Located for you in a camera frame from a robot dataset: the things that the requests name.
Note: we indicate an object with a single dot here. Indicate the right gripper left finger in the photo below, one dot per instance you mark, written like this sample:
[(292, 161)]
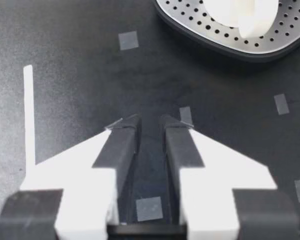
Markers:
[(80, 175)]

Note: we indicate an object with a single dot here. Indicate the white mug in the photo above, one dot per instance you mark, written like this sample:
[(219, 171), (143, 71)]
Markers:
[(255, 22)]

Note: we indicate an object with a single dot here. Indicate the black and silver coffee machine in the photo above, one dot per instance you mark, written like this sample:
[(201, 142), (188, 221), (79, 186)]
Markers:
[(185, 17)]

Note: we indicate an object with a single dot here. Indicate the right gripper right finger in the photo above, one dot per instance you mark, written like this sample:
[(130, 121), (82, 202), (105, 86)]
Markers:
[(215, 180)]

